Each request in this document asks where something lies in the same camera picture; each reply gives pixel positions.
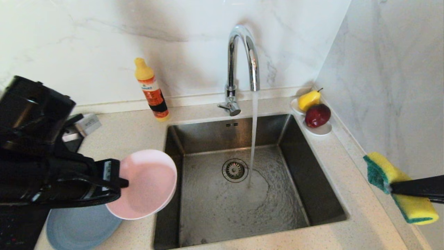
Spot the yellow green sponge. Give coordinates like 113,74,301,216
363,152,439,225

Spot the pink bowl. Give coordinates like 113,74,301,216
105,149,178,220

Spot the blue round plate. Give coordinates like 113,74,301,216
46,204,122,250

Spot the orange dish soap bottle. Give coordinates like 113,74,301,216
134,58,170,122

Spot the chrome faucet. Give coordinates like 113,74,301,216
217,24,261,117

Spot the stainless steel sink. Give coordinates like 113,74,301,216
153,113,349,250

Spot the metal sink drain strainer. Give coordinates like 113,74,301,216
222,158,249,183

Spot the black induction cooktop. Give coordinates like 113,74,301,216
0,205,49,250

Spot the white fruit dish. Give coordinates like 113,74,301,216
291,97,333,136

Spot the red apple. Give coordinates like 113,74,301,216
305,103,332,128

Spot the yellow pear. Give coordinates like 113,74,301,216
298,87,324,112

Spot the running water stream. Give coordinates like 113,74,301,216
247,90,260,188

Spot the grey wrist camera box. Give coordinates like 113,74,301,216
74,113,102,137

